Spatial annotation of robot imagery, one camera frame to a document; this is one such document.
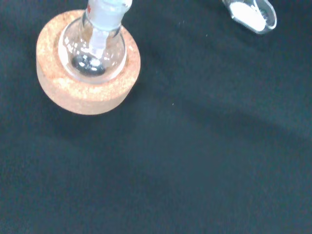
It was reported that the glass round-bottom flask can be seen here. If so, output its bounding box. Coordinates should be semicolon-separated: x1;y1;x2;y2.
58;0;133;85

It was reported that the glass weighing funnel with powder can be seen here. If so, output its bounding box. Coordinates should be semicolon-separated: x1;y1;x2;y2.
221;0;278;35

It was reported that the cork ring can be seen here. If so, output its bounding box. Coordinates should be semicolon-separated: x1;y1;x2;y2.
36;9;142;116

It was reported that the black table cloth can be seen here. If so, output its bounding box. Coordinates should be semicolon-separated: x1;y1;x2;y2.
0;0;312;234

